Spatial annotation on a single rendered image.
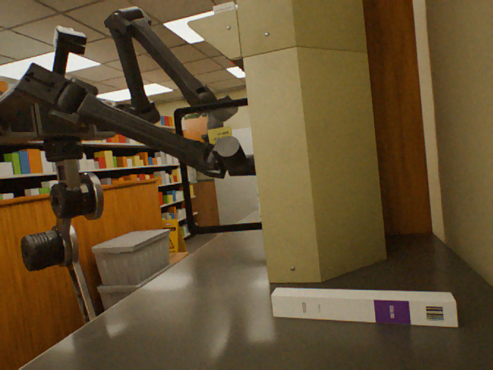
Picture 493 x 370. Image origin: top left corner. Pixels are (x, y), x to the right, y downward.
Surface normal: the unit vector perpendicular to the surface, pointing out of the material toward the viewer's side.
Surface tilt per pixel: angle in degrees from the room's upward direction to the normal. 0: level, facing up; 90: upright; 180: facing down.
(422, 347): 0
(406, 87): 90
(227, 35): 90
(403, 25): 90
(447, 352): 0
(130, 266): 96
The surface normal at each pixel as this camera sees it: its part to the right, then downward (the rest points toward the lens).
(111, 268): -0.25, 0.18
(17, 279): 0.96, -0.10
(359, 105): 0.48, -0.01
